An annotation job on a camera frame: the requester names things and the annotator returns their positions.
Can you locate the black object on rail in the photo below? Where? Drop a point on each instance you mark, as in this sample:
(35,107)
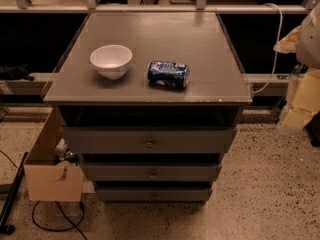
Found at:
(9,72)

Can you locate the cardboard box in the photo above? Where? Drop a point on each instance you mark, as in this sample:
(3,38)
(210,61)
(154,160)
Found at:
(47,179)

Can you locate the grey bottom drawer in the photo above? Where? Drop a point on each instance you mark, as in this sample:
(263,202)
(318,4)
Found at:
(153,194)

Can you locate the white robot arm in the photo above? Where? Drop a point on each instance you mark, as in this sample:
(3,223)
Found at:
(308,41)

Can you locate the grey drawer cabinet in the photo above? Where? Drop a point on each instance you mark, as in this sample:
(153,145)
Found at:
(214,97)

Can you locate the grey top drawer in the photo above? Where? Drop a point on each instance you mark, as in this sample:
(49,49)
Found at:
(98,140)

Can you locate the white bowl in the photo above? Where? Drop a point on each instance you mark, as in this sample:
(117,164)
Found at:
(111,61)

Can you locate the grey drawer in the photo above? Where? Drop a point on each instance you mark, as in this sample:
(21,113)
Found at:
(153,194)
(98,140)
(151,172)

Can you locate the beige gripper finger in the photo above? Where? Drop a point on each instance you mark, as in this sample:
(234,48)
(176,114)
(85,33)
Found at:
(288,43)
(302,102)

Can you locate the blue crushed soda can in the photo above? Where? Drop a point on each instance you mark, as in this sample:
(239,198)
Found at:
(168,74)

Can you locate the grey middle drawer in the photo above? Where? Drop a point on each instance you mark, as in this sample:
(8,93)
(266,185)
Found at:
(151,172)

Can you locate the black floor bar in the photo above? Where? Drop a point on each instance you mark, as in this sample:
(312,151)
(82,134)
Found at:
(10,191)

